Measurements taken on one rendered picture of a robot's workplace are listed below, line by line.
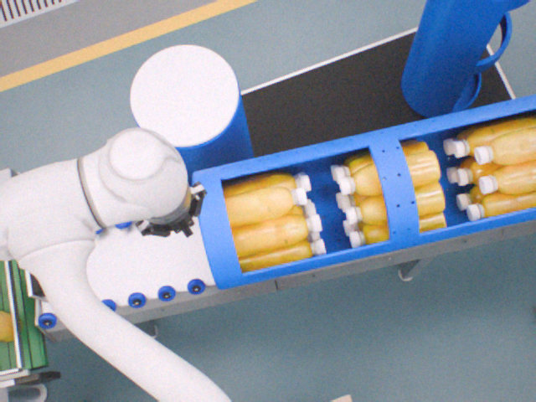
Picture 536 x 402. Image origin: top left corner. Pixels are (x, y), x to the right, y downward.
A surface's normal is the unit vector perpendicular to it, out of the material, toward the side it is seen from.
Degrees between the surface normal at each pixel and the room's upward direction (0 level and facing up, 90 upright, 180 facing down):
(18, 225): 16
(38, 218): 12
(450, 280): 0
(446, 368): 0
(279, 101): 0
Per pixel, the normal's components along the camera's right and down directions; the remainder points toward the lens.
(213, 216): -0.04, -0.23
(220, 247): 0.07, 0.26
